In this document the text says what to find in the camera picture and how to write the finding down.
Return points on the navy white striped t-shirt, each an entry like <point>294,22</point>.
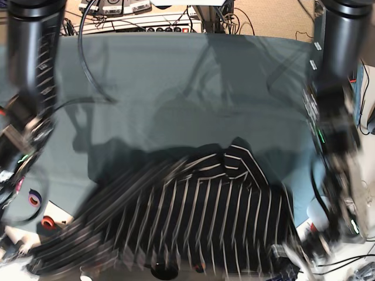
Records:
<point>214,209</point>

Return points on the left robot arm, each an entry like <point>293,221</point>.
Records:
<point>339,31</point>

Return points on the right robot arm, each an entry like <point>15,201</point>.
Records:
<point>32,43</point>

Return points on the teal table cloth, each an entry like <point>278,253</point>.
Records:
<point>174,93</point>

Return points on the white power strip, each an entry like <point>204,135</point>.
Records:
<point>183,20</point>

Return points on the black mug yellow pattern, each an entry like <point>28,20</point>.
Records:
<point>163,271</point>

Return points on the white paper sheet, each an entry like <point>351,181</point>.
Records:
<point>58,215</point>

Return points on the translucent plastic cup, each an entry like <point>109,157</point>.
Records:
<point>318,218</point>

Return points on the orange tape roll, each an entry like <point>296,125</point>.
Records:
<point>48,223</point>

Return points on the purple tape roll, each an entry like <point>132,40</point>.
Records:
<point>34,198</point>

